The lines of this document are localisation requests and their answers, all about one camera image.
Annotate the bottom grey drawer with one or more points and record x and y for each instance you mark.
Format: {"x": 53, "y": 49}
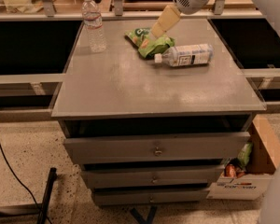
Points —
{"x": 149, "y": 196}

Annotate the grey drawer cabinet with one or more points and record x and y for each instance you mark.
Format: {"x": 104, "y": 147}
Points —
{"x": 118, "y": 93}

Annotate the green rice chip bag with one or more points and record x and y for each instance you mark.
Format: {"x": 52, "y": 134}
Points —
{"x": 147, "y": 45}

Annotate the top grey drawer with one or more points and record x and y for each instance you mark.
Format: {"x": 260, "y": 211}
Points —
{"x": 169, "y": 147}

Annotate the grey drawer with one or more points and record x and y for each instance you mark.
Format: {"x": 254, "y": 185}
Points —
{"x": 146, "y": 177}
{"x": 169, "y": 147}
{"x": 149, "y": 196}

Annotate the orange snack pack in box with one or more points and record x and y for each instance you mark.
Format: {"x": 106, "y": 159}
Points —
{"x": 230, "y": 171}

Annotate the cardboard box of snacks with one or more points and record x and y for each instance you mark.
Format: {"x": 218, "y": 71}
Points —
{"x": 253, "y": 180}

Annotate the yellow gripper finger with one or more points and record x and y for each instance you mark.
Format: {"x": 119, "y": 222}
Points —
{"x": 167, "y": 20}

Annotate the black metal stand base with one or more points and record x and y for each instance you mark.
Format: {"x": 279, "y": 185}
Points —
{"x": 40, "y": 209}

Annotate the green snack bag in box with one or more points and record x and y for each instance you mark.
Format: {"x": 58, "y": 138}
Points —
{"x": 244, "y": 155}

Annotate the upright clear water bottle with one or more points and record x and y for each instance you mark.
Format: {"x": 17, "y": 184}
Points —
{"x": 93, "y": 23}

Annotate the lying white-label bottle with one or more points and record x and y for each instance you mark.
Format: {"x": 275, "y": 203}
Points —
{"x": 188, "y": 55}

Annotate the middle grey drawer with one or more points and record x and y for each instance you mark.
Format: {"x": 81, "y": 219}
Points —
{"x": 146, "y": 177}

